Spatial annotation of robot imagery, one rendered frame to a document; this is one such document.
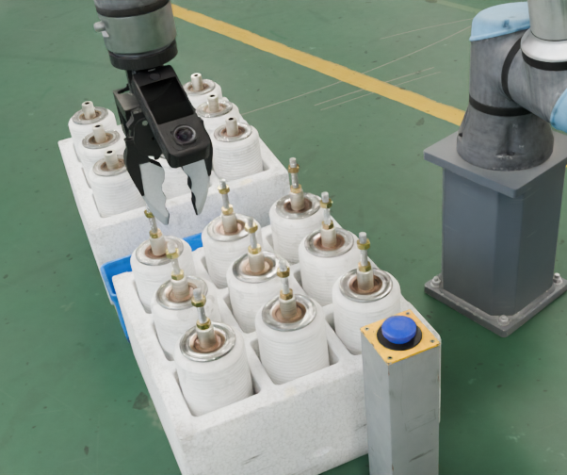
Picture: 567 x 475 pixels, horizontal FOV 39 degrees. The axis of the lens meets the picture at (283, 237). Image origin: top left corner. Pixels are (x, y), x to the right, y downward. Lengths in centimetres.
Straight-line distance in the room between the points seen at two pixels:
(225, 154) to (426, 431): 71
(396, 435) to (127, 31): 57
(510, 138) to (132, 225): 69
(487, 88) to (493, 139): 8
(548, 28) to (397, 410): 51
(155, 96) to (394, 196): 101
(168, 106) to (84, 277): 89
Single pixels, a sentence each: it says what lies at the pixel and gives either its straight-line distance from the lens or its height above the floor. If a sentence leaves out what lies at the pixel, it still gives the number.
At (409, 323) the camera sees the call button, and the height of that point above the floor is 33.
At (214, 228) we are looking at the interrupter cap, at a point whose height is 25.
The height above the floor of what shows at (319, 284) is 21.
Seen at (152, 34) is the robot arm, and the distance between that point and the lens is 83.
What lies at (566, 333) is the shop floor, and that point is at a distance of 145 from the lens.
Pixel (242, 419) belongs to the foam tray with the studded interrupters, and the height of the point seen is 17.
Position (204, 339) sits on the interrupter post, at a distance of 106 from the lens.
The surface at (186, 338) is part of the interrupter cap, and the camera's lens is 109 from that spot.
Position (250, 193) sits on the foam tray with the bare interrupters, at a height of 16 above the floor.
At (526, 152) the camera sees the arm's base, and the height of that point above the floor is 33.
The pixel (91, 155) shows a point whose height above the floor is 24.
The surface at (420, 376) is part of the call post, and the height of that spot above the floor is 27.
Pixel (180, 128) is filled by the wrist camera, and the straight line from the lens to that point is 82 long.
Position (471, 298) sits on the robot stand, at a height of 4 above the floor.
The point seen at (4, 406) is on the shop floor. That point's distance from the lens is 147.
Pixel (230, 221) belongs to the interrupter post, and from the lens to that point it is 126.
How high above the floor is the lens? 97
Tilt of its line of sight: 35 degrees down
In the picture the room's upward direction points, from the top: 7 degrees counter-clockwise
